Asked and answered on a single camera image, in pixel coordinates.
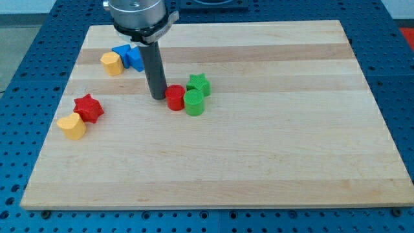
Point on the blue cube block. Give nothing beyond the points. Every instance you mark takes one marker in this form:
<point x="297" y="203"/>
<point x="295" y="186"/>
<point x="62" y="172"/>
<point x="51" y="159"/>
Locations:
<point x="123" y="52"/>

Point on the yellow heart block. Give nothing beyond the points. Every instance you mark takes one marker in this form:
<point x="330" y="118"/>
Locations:
<point x="72" y="126"/>

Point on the wooden board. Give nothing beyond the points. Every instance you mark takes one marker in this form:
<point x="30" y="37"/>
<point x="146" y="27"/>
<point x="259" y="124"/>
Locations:
<point x="291" y="123"/>

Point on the green star block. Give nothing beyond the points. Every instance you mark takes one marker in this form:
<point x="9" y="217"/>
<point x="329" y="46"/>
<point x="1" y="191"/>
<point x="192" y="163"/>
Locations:
<point x="199" y="82"/>

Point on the red star block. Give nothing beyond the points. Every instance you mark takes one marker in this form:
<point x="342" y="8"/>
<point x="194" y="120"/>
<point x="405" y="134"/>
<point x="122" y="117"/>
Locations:
<point x="88" y="108"/>

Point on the yellow hexagon block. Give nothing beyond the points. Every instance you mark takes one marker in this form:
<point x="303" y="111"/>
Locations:
<point x="112" y="63"/>

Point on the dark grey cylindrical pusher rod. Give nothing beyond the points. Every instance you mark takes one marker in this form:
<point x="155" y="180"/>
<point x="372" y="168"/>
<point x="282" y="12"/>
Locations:
<point x="154" y="70"/>

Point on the red cylinder block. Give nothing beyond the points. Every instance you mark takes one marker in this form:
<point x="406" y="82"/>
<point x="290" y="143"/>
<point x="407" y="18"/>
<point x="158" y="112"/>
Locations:
<point x="175" y="97"/>

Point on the green cylinder block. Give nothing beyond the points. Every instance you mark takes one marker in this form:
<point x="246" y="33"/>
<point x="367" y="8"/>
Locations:
<point x="194" y="102"/>

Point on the blue triangle block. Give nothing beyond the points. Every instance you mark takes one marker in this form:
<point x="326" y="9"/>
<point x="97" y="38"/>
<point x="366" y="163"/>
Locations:
<point x="134" y="59"/>

